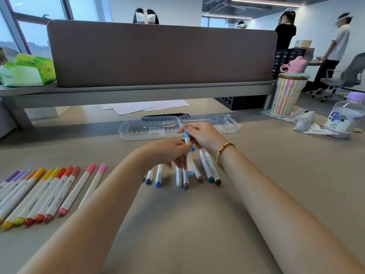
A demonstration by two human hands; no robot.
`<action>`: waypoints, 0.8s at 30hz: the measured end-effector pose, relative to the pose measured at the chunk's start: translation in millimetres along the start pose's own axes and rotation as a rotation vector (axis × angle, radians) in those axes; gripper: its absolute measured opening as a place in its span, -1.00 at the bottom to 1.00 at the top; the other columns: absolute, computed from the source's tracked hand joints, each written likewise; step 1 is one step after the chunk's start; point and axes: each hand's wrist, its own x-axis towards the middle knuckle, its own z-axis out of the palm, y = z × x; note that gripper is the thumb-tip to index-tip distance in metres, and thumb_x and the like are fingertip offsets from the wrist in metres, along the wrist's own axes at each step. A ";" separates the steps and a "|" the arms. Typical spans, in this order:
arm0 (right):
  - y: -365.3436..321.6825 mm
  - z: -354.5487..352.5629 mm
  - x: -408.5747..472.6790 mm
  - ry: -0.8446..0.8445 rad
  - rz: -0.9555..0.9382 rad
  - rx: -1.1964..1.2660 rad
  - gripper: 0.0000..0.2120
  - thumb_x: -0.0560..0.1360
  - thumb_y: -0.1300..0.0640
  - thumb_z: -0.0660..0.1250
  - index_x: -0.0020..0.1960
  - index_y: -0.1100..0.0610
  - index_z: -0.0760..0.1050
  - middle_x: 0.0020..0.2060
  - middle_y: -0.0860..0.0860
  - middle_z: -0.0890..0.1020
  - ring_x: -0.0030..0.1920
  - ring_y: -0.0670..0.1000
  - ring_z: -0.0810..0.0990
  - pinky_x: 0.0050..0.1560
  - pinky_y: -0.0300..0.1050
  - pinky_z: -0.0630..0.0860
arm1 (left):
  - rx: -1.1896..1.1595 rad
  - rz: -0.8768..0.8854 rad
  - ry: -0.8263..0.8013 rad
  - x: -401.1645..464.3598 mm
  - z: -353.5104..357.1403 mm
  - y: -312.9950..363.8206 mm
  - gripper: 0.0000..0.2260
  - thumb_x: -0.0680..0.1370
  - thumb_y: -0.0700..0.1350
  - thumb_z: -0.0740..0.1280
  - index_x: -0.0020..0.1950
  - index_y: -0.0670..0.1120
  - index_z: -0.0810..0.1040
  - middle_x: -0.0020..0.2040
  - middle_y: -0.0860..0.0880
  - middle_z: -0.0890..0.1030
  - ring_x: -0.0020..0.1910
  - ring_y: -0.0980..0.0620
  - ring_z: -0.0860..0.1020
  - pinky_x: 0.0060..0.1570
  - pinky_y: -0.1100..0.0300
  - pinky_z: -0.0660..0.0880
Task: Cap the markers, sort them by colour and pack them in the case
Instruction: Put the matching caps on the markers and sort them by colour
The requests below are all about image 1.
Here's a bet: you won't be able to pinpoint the group of warm-coloured white markers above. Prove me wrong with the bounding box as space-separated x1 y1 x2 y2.
0 162 108 230

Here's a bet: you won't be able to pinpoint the white tissue paper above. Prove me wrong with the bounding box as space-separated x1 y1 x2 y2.
261 108 340 136

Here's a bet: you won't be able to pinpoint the green tissue pack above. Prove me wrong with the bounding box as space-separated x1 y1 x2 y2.
0 53 57 88

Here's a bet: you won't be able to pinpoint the grey desk riser shelf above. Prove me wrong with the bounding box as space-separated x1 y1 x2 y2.
0 80 277 130

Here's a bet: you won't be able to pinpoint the black plastic file rack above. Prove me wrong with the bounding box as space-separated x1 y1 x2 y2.
272 48 307 80

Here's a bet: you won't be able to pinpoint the linear ceiling light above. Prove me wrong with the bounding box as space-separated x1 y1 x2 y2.
202 13 253 20
231 0 302 8

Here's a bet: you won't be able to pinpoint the gold bead bracelet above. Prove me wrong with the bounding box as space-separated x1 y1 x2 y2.
215 142 236 166

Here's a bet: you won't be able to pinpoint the clear plastic marker case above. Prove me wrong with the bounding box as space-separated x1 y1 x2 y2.
118 113 240 142

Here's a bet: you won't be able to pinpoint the person's right forearm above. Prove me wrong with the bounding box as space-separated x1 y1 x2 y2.
218 145 365 274

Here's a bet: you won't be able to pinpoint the white plush toy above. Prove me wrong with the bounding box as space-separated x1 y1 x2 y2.
295 110 316 132

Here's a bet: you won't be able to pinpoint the light-blue-ended white marker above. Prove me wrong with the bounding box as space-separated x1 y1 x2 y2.
185 142 195 178

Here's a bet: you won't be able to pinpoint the brown fabric desk divider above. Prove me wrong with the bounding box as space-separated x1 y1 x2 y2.
47 19 278 88

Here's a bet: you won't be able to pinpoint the group of cool-coloured white markers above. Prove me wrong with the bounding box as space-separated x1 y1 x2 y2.
145 150 222 190

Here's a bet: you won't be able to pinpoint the person's right hand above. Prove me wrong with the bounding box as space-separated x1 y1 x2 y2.
177 121 228 157

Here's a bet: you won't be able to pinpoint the striped tumbler pink lid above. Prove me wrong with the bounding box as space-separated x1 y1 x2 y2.
270 56 311 118

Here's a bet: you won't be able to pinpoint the clear bottle purple cap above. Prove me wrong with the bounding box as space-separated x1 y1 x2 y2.
324 91 365 139

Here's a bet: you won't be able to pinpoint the dark window frame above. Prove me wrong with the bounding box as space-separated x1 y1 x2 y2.
0 0 113 59

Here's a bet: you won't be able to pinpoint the papers with orange sheet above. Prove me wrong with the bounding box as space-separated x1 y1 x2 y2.
102 99 190 116

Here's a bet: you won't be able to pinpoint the person's left hand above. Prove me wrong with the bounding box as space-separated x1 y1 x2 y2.
140 137 194 170

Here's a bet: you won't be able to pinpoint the person's left forearm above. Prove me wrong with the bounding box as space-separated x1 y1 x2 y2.
17 150 149 274

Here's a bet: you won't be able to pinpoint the black smartphone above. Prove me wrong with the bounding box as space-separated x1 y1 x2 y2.
141 112 190 119

